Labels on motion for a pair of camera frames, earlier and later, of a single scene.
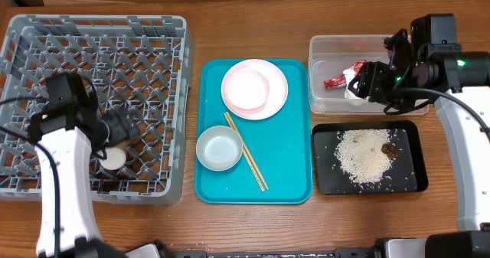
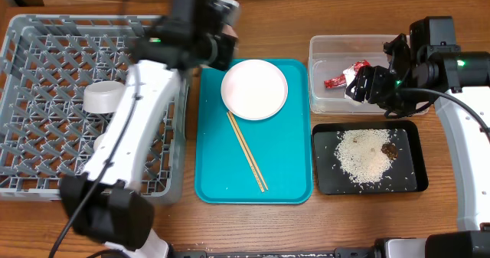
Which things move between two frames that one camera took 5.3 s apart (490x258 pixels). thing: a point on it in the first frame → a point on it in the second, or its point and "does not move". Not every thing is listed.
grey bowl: [219, 148] → [102, 96]
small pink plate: [246, 88] → [227, 30]
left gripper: [122, 134] → [228, 45]
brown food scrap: [390, 149] does not move
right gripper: [367, 80] does not move
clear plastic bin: [328, 57] does not move
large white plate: [278, 89] does not move
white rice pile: [359, 154] does not move
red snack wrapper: [341, 80] does not move
